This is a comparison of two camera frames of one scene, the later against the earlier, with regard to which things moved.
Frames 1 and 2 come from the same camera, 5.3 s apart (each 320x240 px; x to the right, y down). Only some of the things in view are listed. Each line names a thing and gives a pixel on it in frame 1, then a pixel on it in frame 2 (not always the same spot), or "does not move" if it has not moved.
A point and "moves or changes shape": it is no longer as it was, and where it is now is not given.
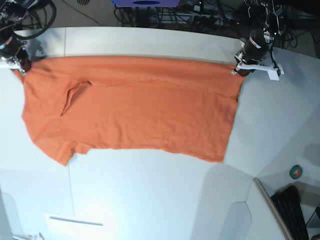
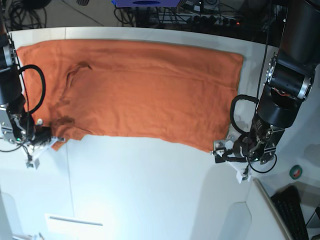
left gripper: (12, 47) -> (20, 127)
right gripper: (253, 48) -> (260, 145)
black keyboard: (287, 201) does not move
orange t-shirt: (182, 107) moves or changes shape
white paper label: (65, 225) does not move
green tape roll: (295, 171) does not move
